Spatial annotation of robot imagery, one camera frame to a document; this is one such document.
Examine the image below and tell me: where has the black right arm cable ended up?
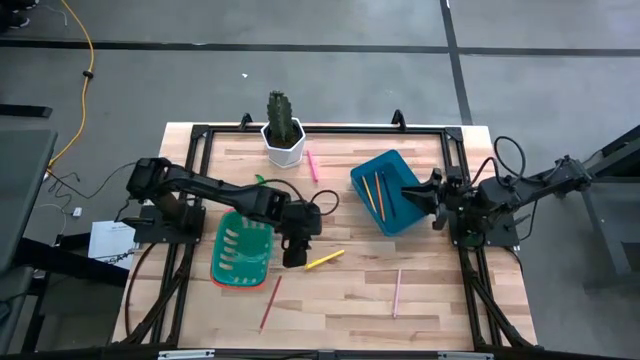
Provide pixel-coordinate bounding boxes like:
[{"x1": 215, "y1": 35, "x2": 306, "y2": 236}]
[{"x1": 469, "y1": 135, "x2": 528, "y2": 191}]

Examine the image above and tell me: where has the bright pink pen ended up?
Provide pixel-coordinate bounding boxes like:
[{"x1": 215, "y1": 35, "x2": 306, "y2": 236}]
[{"x1": 305, "y1": 149, "x2": 320, "y2": 184}]

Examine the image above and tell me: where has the silver bracket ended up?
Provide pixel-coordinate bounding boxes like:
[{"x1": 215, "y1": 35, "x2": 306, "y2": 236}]
[
  {"x1": 157, "y1": 349, "x2": 217, "y2": 360},
  {"x1": 437, "y1": 350, "x2": 495, "y2": 360}
]

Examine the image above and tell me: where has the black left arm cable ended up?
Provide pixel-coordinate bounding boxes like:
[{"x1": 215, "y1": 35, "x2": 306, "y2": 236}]
[{"x1": 257, "y1": 177, "x2": 342, "y2": 218}]

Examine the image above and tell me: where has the dark grey desk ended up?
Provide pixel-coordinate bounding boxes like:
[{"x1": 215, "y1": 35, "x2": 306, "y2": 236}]
[{"x1": 0, "y1": 128, "x2": 131, "y2": 354}]

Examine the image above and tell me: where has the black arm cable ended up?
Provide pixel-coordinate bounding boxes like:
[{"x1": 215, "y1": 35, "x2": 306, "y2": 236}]
[
  {"x1": 257, "y1": 177, "x2": 342, "y2": 218},
  {"x1": 469, "y1": 135, "x2": 528, "y2": 191}
]

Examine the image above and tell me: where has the red pencil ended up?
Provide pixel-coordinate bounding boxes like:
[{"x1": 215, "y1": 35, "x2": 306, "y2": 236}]
[{"x1": 258, "y1": 275, "x2": 283, "y2": 335}]

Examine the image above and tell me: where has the yellow pen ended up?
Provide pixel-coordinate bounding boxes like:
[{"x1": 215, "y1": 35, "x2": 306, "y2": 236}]
[{"x1": 304, "y1": 248, "x2": 347, "y2": 272}]

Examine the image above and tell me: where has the orange pencil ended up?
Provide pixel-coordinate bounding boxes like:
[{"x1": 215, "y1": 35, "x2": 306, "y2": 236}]
[{"x1": 374, "y1": 171, "x2": 387, "y2": 223}]

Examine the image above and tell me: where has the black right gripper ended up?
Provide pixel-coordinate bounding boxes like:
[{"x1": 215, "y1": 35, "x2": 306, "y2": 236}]
[{"x1": 401, "y1": 167, "x2": 470, "y2": 232}]

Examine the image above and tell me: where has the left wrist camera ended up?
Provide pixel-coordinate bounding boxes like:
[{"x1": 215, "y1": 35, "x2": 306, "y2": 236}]
[{"x1": 281, "y1": 237, "x2": 310, "y2": 270}]

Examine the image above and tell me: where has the person's foot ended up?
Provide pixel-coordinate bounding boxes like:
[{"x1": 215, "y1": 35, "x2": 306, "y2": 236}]
[{"x1": 0, "y1": 0, "x2": 40, "y2": 30}]

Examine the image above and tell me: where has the yellow cable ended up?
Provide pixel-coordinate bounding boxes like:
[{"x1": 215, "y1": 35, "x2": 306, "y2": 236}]
[{"x1": 46, "y1": 0, "x2": 97, "y2": 175}]

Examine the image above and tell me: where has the black bar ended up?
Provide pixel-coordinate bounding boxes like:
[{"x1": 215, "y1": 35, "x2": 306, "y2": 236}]
[{"x1": 0, "y1": 103, "x2": 54, "y2": 120}]

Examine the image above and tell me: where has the black desk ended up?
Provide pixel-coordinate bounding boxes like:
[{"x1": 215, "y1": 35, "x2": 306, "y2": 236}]
[{"x1": 551, "y1": 123, "x2": 640, "y2": 292}]

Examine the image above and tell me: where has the teal basket orange rim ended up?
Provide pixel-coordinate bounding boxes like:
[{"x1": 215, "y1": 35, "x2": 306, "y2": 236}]
[{"x1": 209, "y1": 208, "x2": 276, "y2": 292}]

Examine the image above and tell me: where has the yellow pencil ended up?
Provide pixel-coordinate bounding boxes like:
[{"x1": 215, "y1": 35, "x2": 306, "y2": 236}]
[{"x1": 361, "y1": 175, "x2": 378, "y2": 214}]

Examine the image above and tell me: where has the black floor cable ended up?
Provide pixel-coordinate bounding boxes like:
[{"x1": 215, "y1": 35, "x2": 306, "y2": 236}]
[{"x1": 46, "y1": 162, "x2": 139, "y2": 202}]

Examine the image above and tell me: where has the black aluminium frame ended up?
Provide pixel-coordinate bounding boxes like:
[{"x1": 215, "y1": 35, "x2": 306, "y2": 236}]
[{"x1": 110, "y1": 108, "x2": 540, "y2": 360}]

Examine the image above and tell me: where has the blue plastic tray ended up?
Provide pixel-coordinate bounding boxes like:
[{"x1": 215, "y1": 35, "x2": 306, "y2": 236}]
[{"x1": 349, "y1": 148, "x2": 427, "y2": 238}]

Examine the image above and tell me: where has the white paper sheet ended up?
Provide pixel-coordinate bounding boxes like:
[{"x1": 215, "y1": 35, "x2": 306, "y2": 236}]
[{"x1": 88, "y1": 219, "x2": 138, "y2": 272}]

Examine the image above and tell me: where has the brown cable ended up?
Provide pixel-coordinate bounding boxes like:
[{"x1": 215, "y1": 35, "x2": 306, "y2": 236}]
[{"x1": 124, "y1": 241, "x2": 157, "y2": 337}]

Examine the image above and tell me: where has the white plant pot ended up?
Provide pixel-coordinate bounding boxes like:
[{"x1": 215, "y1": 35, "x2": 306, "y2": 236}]
[{"x1": 260, "y1": 117, "x2": 307, "y2": 169}]

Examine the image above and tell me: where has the pale pink pen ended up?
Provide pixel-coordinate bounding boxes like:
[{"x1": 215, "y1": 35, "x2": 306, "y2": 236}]
[{"x1": 391, "y1": 268, "x2": 403, "y2": 320}]

